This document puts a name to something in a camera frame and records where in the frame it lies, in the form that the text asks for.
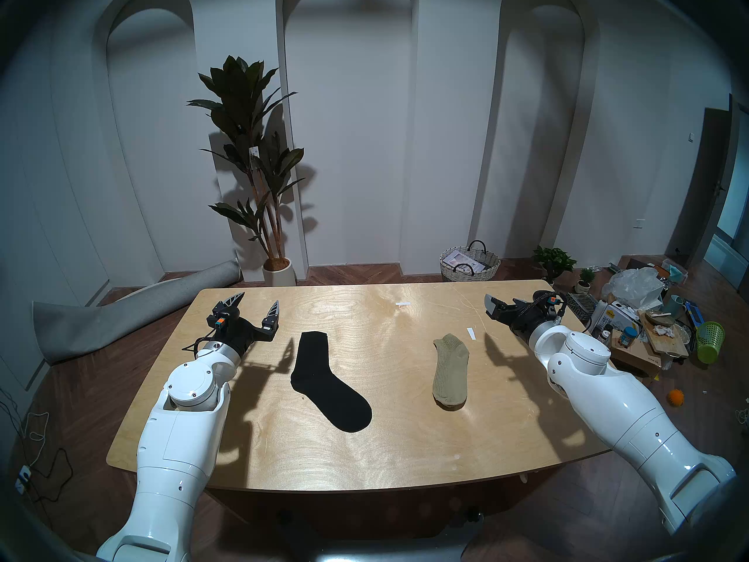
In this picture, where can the dark open door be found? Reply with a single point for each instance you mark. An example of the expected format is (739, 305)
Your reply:
(699, 186)

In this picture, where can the orange ball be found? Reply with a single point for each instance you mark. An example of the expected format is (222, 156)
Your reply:
(676, 397)

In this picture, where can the white printed carton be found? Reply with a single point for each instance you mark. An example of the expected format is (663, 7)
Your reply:
(614, 318)

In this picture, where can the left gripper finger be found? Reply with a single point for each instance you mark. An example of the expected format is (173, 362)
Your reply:
(228, 305)
(271, 319)

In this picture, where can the teal paper box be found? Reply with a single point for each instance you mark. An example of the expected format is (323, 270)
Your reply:
(673, 272)

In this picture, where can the black long sock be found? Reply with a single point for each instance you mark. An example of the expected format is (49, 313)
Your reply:
(327, 391)

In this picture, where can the clear crumpled plastic bag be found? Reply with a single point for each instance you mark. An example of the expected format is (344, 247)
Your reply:
(635, 285)

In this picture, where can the white round plant pot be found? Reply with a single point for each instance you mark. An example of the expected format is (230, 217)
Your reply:
(278, 274)

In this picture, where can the small bushy green plant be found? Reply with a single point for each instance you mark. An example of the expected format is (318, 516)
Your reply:
(553, 259)

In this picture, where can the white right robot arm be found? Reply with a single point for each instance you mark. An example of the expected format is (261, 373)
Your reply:
(632, 414)

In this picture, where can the grey green cup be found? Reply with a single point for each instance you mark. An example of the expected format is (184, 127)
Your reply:
(677, 308)

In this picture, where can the tiny potted green plant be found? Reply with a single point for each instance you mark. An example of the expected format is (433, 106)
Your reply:
(585, 277)

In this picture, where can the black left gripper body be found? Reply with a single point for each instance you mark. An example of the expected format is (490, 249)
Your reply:
(237, 331)

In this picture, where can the wooden cutting board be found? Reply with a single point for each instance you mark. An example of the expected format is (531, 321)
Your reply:
(673, 343)

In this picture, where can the green plastic mesh basket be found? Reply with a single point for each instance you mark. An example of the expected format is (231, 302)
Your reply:
(709, 344)

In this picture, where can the brown cardboard box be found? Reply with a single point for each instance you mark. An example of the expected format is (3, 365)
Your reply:
(638, 362)

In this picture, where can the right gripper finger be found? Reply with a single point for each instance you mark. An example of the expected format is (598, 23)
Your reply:
(496, 308)
(526, 303)

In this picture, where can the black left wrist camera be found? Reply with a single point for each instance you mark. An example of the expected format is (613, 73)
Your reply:
(220, 322)

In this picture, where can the jar with blue lid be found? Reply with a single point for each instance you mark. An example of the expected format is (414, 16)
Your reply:
(629, 337)

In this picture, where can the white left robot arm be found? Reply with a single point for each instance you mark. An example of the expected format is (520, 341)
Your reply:
(175, 438)

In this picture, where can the blue flat box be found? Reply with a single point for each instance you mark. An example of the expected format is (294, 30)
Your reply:
(696, 313)

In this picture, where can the pale blue glass door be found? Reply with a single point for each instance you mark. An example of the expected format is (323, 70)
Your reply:
(734, 215)

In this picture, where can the white power strip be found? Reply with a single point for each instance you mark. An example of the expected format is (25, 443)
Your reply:
(23, 479)

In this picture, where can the olive ribbed short sock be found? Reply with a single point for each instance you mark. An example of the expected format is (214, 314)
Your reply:
(450, 373)

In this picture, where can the tall dark leafy plant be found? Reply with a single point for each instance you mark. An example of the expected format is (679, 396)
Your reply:
(240, 92)

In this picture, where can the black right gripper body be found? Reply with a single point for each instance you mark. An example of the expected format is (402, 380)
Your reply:
(529, 318)

